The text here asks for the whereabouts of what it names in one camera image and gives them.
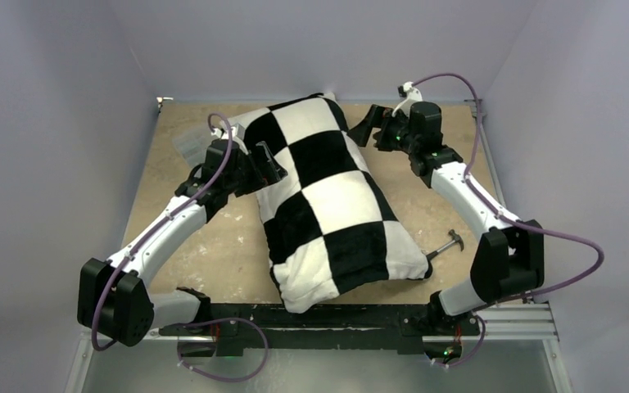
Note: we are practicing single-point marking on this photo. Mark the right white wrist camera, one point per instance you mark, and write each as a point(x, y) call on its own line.
point(409, 95)

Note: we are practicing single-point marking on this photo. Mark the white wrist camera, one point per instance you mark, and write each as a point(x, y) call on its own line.
point(409, 95)
point(236, 134)

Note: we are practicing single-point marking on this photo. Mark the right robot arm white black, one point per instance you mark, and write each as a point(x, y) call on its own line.
point(510, 252)

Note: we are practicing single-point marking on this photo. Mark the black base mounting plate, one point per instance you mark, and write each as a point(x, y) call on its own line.
point(406, 329)

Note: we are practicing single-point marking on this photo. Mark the black white checkered pillowcase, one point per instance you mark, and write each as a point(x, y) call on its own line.
point(329, 228)

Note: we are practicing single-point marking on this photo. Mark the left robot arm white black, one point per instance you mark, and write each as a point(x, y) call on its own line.
point(113, 299)

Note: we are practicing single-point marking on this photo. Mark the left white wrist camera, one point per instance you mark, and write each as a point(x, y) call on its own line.
point(236, 134)

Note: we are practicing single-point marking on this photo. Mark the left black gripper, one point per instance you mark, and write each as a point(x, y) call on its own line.
point(270, 171)

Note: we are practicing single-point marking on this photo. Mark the clear plastic organizer box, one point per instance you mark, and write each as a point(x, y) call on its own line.
point(192, 145)

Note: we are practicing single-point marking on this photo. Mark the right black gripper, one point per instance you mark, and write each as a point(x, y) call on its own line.
point(378, 126)

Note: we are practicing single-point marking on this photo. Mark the black handled hammer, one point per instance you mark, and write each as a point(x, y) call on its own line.
point(455, 240)

